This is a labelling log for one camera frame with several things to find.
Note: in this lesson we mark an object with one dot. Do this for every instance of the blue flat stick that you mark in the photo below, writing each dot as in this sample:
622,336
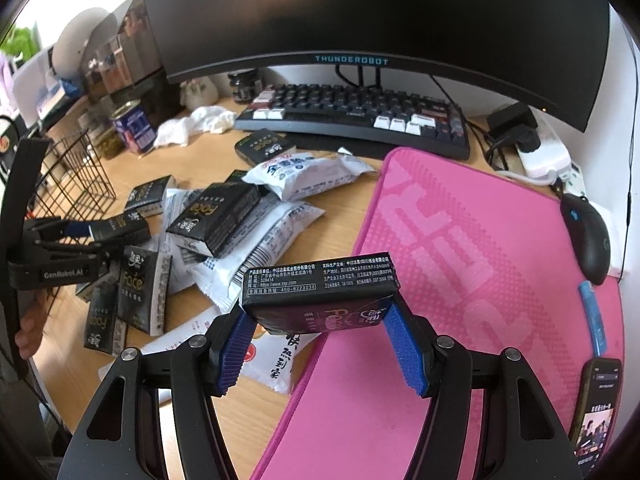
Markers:
592,317

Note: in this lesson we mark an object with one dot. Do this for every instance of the blue tin can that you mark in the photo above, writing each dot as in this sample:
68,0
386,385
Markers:
135,130

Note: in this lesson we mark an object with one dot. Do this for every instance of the white dome object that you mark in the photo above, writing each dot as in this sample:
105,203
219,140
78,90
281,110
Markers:
82,35

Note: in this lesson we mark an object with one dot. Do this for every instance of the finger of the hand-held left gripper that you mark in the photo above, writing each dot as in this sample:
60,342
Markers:
76,230
70,251

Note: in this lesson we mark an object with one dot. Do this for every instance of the white box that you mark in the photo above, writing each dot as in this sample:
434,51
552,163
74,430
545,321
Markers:
40,90

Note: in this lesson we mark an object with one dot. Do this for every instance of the crumpled white tissue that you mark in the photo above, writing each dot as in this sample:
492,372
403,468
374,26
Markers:
200,122

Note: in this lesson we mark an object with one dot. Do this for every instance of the clear acrylic organizer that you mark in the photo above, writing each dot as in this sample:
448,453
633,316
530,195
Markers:
120,55

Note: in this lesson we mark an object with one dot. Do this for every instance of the black monitor stand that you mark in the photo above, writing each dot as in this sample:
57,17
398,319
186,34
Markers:
361,77

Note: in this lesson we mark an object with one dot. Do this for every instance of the black computer monitor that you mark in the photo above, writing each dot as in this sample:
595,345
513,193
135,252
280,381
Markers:
375,10

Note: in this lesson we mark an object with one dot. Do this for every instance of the black tissue pack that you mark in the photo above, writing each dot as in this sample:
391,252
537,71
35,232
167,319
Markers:
320,280
262,147
236,176
215,220
137,292
150,195
100,317
122,230

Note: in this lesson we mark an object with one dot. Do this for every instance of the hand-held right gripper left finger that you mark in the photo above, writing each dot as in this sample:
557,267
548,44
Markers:
235,355

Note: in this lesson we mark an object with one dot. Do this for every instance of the glass jar green contents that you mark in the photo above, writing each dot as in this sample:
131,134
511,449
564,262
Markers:
107,144

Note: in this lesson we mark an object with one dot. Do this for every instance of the black computer mouse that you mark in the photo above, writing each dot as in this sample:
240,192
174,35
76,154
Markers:
587,240

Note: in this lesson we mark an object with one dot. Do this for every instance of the black round plug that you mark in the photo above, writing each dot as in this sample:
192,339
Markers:
529,140

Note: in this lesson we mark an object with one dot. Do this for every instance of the white power strip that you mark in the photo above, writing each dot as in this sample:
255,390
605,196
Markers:
547,157

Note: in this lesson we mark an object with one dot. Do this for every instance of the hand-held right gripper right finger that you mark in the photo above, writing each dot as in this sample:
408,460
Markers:
407,355

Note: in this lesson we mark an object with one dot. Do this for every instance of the green plant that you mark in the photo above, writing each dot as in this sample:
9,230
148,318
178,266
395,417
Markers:
20,40

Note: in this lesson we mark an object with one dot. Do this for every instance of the wooden desktop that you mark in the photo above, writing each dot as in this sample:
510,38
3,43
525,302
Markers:
350,195

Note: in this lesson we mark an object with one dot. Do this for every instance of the black power adapter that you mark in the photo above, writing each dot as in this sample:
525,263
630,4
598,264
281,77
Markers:
510,120

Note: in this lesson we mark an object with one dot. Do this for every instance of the dark glass jar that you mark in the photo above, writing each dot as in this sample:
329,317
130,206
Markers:
245,87

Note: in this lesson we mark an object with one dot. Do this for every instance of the black mechanical keyboard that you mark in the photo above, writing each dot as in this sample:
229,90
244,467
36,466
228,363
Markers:
350,110

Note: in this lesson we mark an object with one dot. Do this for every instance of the pink mouse mat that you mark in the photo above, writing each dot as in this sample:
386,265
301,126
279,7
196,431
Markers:
475,270

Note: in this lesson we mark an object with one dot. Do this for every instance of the person's left hand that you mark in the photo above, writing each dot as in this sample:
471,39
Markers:
27,332

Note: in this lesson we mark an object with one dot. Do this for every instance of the white red printed packet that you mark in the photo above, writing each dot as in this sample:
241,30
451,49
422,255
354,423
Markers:
272,362

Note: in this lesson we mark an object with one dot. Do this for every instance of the black smartphone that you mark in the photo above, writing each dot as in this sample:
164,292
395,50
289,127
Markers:
597,410

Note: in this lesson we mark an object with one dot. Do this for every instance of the small cream figurine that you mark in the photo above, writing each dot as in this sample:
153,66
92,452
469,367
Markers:
200,91

